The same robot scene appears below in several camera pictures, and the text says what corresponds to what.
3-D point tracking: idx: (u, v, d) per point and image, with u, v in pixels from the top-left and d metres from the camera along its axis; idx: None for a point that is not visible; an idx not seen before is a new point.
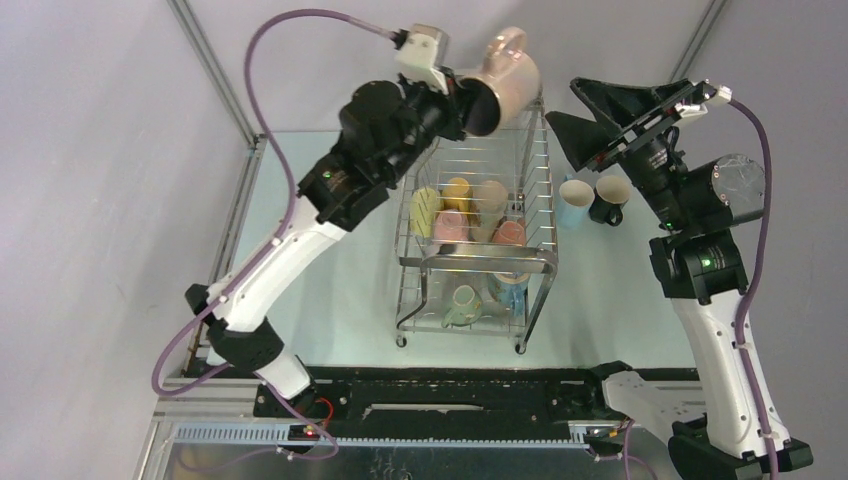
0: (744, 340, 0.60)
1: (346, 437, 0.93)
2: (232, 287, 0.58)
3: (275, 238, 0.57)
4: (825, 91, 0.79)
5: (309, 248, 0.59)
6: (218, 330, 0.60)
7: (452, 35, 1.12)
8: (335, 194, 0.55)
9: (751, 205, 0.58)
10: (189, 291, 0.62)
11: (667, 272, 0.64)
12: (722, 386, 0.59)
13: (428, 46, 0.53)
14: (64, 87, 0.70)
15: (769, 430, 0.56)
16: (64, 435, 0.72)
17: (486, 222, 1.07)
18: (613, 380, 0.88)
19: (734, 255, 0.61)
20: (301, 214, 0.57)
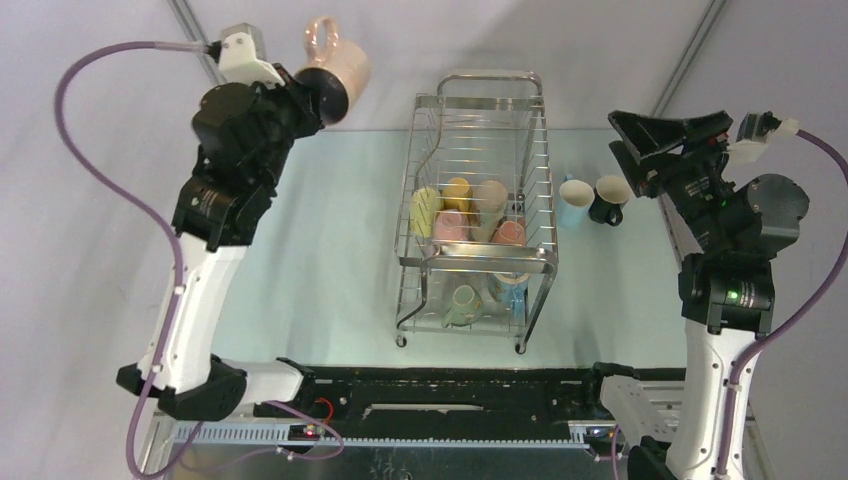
0: (737, 382, 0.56)
1: (348, 437, 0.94)
2: (160, 354, 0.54)
3: (176, 287, 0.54)
4: (819, 93, 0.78)
5: (219, 278, 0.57)
6: (168, 400, 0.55)
7: (451, 36, 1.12)
8: (213, 211, 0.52)
9: (786, 229, 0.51)
10: (118, 377, 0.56)
11: (689, 290, 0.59)
12: (698, 414, 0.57)
13: (243, 42, 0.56)
14: (64, 86, 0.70)
15: (722, 472, 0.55)
16: (64, 434, 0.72)
17: (486, 222, 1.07)
18: (614, 380, 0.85)
19: (766, 296, 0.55)
20: (190, 252, 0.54)
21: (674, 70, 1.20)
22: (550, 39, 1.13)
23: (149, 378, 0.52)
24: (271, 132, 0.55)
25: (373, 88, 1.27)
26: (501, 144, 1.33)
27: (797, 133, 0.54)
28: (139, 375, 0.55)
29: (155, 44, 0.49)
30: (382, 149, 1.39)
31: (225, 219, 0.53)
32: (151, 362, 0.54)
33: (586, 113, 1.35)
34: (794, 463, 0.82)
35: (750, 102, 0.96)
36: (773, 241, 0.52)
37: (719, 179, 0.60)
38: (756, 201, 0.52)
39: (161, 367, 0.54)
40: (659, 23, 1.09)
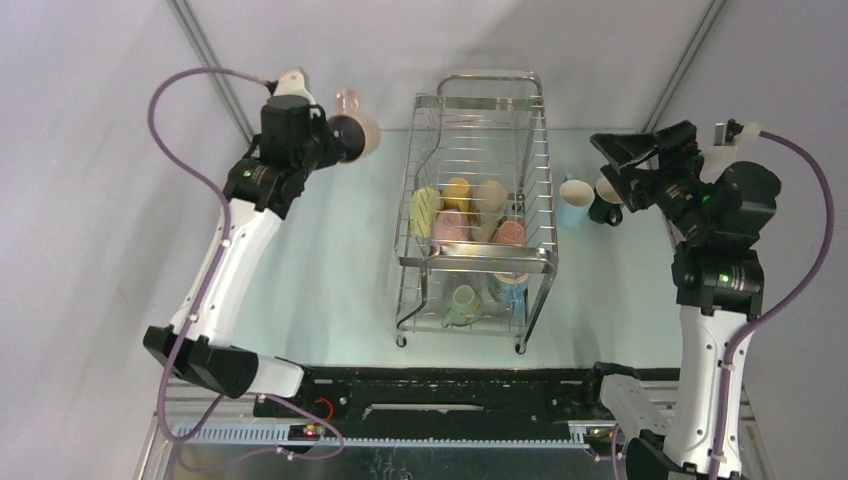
0: (731, 361, 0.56)
1: (351, 437, 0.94)
2: (198, 304, 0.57)
3: (224, 240, 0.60)
4: (818, 92, 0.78)
5: (258, 241, 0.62)
6: (202, 352, 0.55)
7: (451, 36, 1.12)
8: (264, 183, 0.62)
9: (763, 204, 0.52)
10: (146, 335, 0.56)
11: (682, 275, 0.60)
12: (693, 396, 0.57)
13: (295, 76, 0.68)
14: (63, 87, 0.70)
15: (720, 455, 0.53)
16: (64, 433, 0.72)
17: (486, 222, 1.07)
18: (614, 378, 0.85)
19: (757, 280, 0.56)
20: (240, 214, 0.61)
21: (673, 70, 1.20)
22: (550, 39, 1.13)
23: (188, 322, 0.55)
24: (313, 136, 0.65)
25: (373, 89, 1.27)
26: (501, 144, 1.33)
27: (760, 134, 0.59)
28: (174, 329, 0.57)
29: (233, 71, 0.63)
30: (382, 149, 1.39)
31: (274, 189, 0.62)
32: (187, 313, 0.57)
33: (585, 113, 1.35)
34: (792, 462, 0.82)
35: (749, 102, 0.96)
36: (753, 218, 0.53)
37: (697, 180, 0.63)
38: (735, 180, 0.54)
39: (198, 316, 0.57)
40: (658, 23, 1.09)
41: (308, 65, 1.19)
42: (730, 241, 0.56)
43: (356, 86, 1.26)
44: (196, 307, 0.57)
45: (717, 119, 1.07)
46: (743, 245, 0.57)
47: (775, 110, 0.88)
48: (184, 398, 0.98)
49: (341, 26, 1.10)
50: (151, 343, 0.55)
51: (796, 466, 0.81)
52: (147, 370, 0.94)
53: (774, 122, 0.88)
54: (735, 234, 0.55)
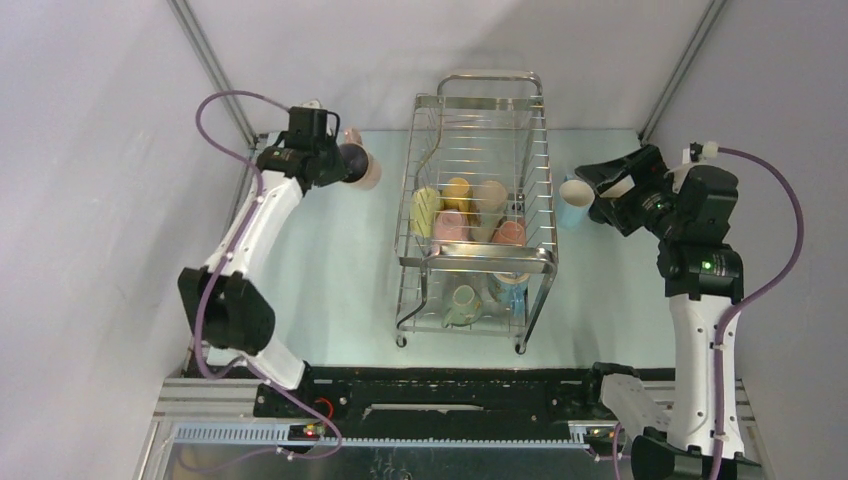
0: (722, 342, 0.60)
1: (348, 437, 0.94)
2: (234, 245, 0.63)
3: (258, 197, 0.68)
4: (818, 93, 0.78)
5: (285, 204, 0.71)
6: (235, 283, 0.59)
7: (452, 35, 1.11)
8: (291, 158, 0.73)
9: (726, 191, 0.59)
10: (180, 280, 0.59)
11: (667, 266, 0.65)
12: (690, 380, 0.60)
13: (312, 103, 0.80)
14: (61, 87, 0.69)
15: (722, 433, 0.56)
16: (64, 435, 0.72)
17: (486, 222, 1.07)
18: (613, 379, 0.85)
19: (737, 267, 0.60)
20: (271, 180, 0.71)
21: (673, 70, 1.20)
22: (550, 40, 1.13)
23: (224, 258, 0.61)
24: (327, 146, 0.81)
25: (373, 89, 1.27)
26: (501, 144, 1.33)
27: (719, 151, 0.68)
28: (208, 268, 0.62)
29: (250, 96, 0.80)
30: (382, 149, 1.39)
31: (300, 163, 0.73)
32: (224, 252, 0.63)
33: (585, 113, 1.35)
34: (791, 462, 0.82)
35: (748, 102, 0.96)
36: (721, 205, 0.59)
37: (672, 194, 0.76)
38: (697, 174, 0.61)
39: (234, 254, 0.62)
40: (657, 24, 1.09)
41: (308, 65, 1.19)
42: (705, 230, 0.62)
43: (356, 86, 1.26)
44: (233, 246, 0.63)
45: (716, 119, 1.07)
46: (719, 235, 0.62)
47: (774, 110, 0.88)
48: (184, 399, 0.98)
49: (342, 25, 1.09)
50: (186, 286, 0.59)
51: (795, 467, 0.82)
52: (147, 371, 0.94)
53: (774, 122, 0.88)
54: (708, 223, 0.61)
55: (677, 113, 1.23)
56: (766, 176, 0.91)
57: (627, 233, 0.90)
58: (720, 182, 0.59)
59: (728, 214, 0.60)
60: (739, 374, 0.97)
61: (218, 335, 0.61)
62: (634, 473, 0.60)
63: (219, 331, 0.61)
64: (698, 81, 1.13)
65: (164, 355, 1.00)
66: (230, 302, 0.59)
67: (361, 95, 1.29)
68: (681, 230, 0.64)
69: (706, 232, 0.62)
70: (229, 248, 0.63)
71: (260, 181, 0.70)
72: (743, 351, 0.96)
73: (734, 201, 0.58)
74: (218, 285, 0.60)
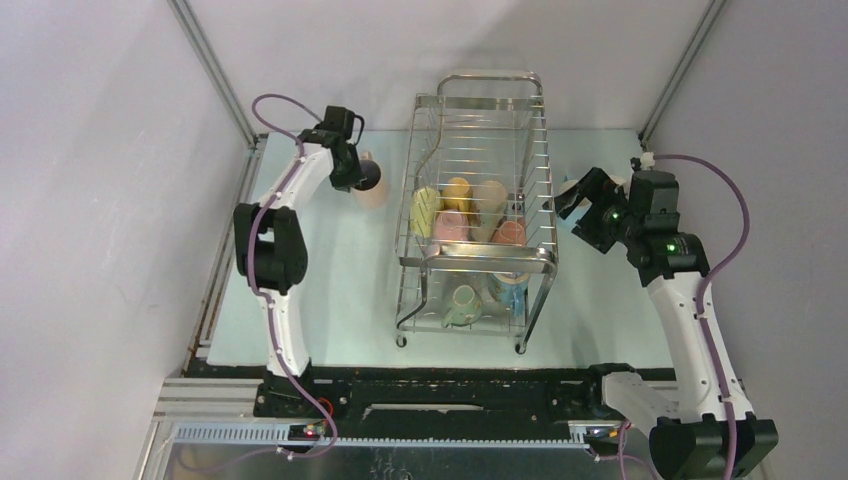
0: (704, 310, 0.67)
1: (344, 437, 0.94)
2: (283, 188, 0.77)
3: (301, 156, 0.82)
4: (820, 91, 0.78)
5: (321, 166, 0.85)
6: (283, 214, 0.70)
7: (452, 35, 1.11)
8: (329, 134, 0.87)
9: (666, 181, 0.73)
10: (236, 209, 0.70)
11: (638, 258, 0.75)
12: (686, 353, 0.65)
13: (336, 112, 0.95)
14: (61, 87, 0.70)
15: (729, 397, 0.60)
16: (65, 434, 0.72)
17: (486, 222, 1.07)
18: (613, 377, 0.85)
19: (695, 245, 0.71)
20: (311, 147, 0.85)
21: (673, 70, 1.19)
22: (550, 39, 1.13)
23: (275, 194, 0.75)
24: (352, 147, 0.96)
25: (372, 89, 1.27)
26: (501, 144, 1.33)
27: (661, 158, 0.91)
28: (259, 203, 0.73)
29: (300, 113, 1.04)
30: (382, 149, 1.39)
31: (335, 140, 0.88)
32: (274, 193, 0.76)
33: (584, 113, 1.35)
34: (791, 462, 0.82)
35: (748, 102, 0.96)
36: (668, 195, 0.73)
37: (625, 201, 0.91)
38: (643, 176, 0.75)
39: (282, 194, 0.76)
40: (657, 23, 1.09)
41: (308, 64, 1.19)
42: (661, 221, 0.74)
43: (356, 86, 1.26)
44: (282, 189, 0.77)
45: (716, 119, 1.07)
46: (672, 223, 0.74)
47: (775, 109, 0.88)
48: (184, 399, 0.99)
49: (342, 26, 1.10)
50: (242, 216, 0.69)
51: (796, 466, 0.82)
52: (147, 370, 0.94)
53: (775, 121, 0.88)
54: (661, 213, 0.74)
55: (677, 112, 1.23)
56: (766, 176, 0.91)
57: (607, 246, 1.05)
58: (662, 178, 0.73)
59: (674, 203, 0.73)
60: (739, 374, 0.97)
61: (262, 267, 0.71)
62: (662, 460, 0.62)
63: (264, 266, 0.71)
64: (698, 80, 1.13)
65: (164, 356, 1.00)
66: (277, 228, 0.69)
67: (362, 96, 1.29)
68: (642, 225, 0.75)
69: (662, 222, 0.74)
70: (279, 190, 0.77)
71: (301, 148, 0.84)
72: (742, 351, 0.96)
73: (678, 191, 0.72)
74: (269, 217, 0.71)
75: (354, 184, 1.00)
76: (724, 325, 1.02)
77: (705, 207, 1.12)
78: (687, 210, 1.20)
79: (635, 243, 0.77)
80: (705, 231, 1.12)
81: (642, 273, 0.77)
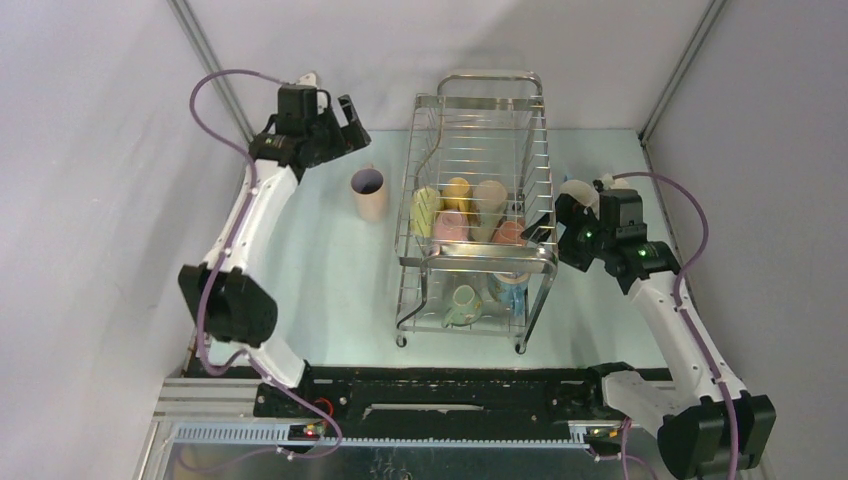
0: (683, 302, 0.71)
1: (348, 437, 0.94)
2: (232, 241, 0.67)
3: (253, 188, 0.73)
4: (820, 92, 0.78)
5: (280, 196, 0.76)
6: (235, 277, 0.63)
7: (451, 35, 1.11)
8: (280, 148, 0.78)
9: (629, 196, 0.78)
10: (184, 278, 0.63)
11: (615, 267, 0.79)
12: (673, 345, 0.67)
13: (308, 77, 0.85)
14: (63, 86, 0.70)
15: (721, 377, 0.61)
16: (64, 436, 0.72)
17: (486, 222, 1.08)
18: (613, 377, 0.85)
19: (662, 248, 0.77)
20: (265, 171, 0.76)
21: (673, 70, 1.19)
22: (549, 39, 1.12)
23: (223, 253, 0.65)
24: (319, 122, 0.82)
25: (372, 89, 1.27)
26: (501, 144, 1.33)
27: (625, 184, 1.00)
28: (207, 264, 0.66)
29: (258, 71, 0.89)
30: (382, 149, 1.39)
31: (288, 150, 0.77)
32: (222, 249, 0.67)
33: (584, 112, 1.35)
34: (790, 463, 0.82)
35: (747, 102, 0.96)
36: (633, 207, 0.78)
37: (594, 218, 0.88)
38: (610, 194, 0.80)
39: (232, 248, 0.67)
40: (657, 23, 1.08)
41: (307, 63, 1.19)
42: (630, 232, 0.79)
43: (356, 86, 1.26)
44: (231, 241, 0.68)
45: (716, 119, 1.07)
46: (639, 233, 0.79)
47: (774, 110, 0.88)
48: (184, 399, 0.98)
49: (342, 25, 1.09)
50: (190, 282, 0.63)
51: (793, 466, 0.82)
52: (147, 371, 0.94)
53: (774, 122, 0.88)
54: (630, 224, 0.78)
55: (677, 113, 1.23)
56: (766, 176, 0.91)
57: (585, 268, 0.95)
58: (626, 195, 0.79)
59: (640, 215, 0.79)
60: (739, 374, 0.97)
61: (223, 325, 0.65)
62: (671, 458, 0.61)
63: (225, 324, 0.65)
64: (698, 80, 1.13)
65: (163, 355, 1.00)
66: (229, 295, 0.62)
67: (361, 96, 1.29)
68: (614, 237, 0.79)
69: (631, 233, 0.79)
70: (228, 242, 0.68)
71: (253, 174, 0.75)
72: (743, 352, 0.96)
73: (641, 203, 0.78)
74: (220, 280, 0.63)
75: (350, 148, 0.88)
76: (725, 326, 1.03)
77: (705, 208, 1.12)
78: (686, 210, 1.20)
79: (608, 255, 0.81)
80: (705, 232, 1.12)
81: (620, 282, 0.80)
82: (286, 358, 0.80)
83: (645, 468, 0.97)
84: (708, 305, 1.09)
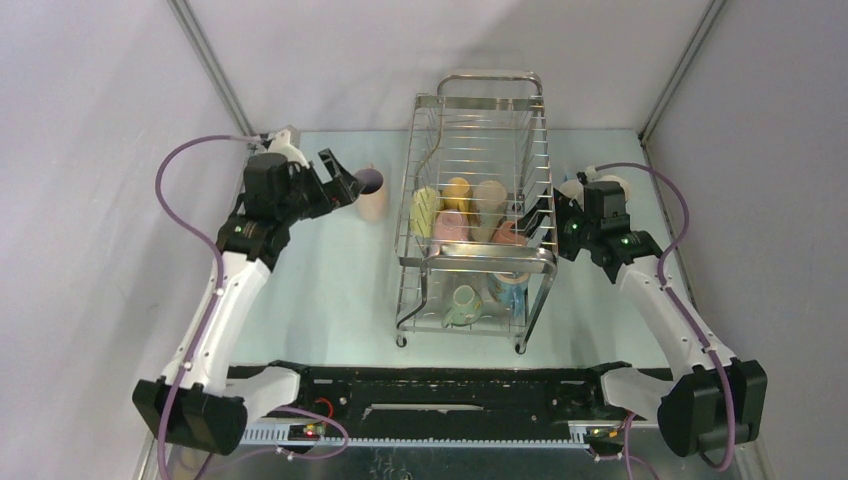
0: (667, 281, 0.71)
1: (354, 437, 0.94)
2: (192, 352, 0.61)
3: (218, 288, 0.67)
4: (820, 90, 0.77)
5: (249, 292, 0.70)
6: (196, 398, 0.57)
7: (451, 35, 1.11)
8: (253, 238, 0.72)
9: (611, 186, 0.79)
10: (136, 395, 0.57)
11: (601, 258, 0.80)
12: (662, 322, 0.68)
13: (283, 135, 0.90)
14: (64, 87, 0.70)
15: (710, 345, 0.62)
16: (63, 435, 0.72)
17: (486, 222, 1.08)
18: (610, 374, 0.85)
19: (644, 235, 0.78)
20: (232, 264, 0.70)
21: (673, 69, 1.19)
22: (550, 39, 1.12)
23: (182, 370, 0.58)
24: (295, 192, 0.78)
25: (371, 89, 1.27)
26: (501, 144, 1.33)
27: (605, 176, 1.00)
28: (164, 380, 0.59)
29: (232, 136, 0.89)
30: (382, 149, 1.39)
31: (262, 238, 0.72)
32: (181, 362, 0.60)
33: (584, 112, 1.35)
34: (791, 462, 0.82)
35: (748, 101, 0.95)
36: (617, 198, 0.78)
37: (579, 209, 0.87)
38: (592, 186, 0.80)
39: (192, 362, 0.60)
40: (657, 22, 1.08)
41: (307, 65, 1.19)
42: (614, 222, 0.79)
43: (356, 86, 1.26)
44: (190, 354, 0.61)
45: (715, 118, 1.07)
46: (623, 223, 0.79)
47: (773, 108, 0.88)
48: None
49: (341, 25, 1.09)
50: (144, 400, 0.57)
51: (795, 466, 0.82)
52: (148, 371, 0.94)
53: (773, 120, 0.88)
54: (614, 215, 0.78)
55: (677, 113, 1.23)
56: (766, 175, 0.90)
57: (574, 257, 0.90)
58: (608, 186, 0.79)
59: (624, 205, 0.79)
60: None
61: (184, 438, 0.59)
62: (669, 433, 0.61)
63: (187, 437, 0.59)
64: (698, 79, 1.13)
65: (164, 355, 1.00)
66: (190, 418, 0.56)
67: (361, 95, 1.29)
68: (598, 228, 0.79)
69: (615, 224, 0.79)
70: (187, 355, 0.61)
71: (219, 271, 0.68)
72: (744, 351, 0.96)
73: (624, 193, 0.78)
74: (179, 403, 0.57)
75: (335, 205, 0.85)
76: (726, 325, 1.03)
77: (705, 207, 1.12)
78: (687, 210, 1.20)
79: (594, 246, 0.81)
80: (705, 232, 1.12)
81: (607, 271, 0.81)
82: (274, 396, 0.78)
83: (644, 468, 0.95)
84: (708, 305, 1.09)
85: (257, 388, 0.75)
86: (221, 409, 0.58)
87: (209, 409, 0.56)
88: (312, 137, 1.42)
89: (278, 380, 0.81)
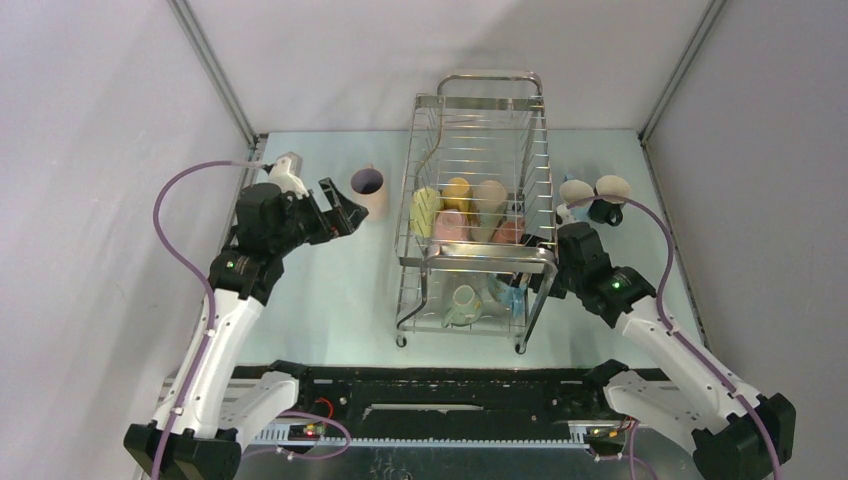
0: (673, 327, 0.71)
1: (359, 438, 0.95)
2: (183, 397, 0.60)
3: (208, 329, 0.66)
4: (820, 91, 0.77)
5: (240, 330, 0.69)
6: (186, 444, 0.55)
7: (451, 34, 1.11)
8: (245, 273, 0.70)
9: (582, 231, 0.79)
10: (126, 440, 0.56)
11: (596, 305, 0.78)
12: (681, 371, 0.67)
13: None
14: (63, 88, 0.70)
15: (737, 390, 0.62)
16: (63, 434, 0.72)
17: (486, 222, 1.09)
18: (614, 385, 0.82)
19: (631, 273, 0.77)
20: (224, 304, 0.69)
21: (673, 70, 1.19)
22: (550, 38, 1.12)
23: (173, 415, 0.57)
24: (289, 223, 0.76)
25: (372, 89, 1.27)
26: (501, 144, 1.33)
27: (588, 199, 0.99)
28: (156, 424, 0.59)
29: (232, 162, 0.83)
30: (381, 149, 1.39)
31: (256, 272, 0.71)
32: (172, 407, 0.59)
33: (584, 112, 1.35)
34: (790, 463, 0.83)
35: (748, 102, 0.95)
36: (592, 241, 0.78)
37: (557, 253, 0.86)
38: (566, 232, 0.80)
39: (184, 406, 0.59)
40: (657, 23, 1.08)
41: (307, 65, 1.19)
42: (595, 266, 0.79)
43: (356, 86, 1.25)
44: (181, 399, 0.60)
45: (715, 120, 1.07)
46: (606, 265, 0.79)
47: (775, 109, 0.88)
48: None
49: (342, 25, 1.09)
50: (133, 445, 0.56)
51: (794, 467, 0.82)
52: (147, 371, 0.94)
53: (773, 121, 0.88)
54: (593, 258, 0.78)
55: (677, 113, 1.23)
56: (767, 176, 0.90)
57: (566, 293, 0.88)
58: (583, 230, 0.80)
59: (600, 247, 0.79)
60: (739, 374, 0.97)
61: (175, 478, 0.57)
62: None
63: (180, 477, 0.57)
64: (698, 79, 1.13)
65: (164, 355, 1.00)
66: (182, 464, 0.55)
67: (361, 95, 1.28)
68: (583, 274, 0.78)
69: (598, 267, 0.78)
70: (178, 400, 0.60)
71: (210, 313, 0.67)
72: (743, 352, 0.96)
73: (597, 235, 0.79)
74: (169, 451, 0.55)
75: (331, 236, 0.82)
76: (725, 326, 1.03)
77: (706, 208, 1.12)
78: (687, 211, 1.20)
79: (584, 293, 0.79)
80: (705, 233, 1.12)
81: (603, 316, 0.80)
82: (272, 410, 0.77)
83: (645, 467, 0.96)
84: (707, 305, 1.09)
85: (255, 408, 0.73)
86: (214, 454, 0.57)
87: (201, 456, 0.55)
88: (311, 137, 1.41)
89: (276, 392, 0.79)
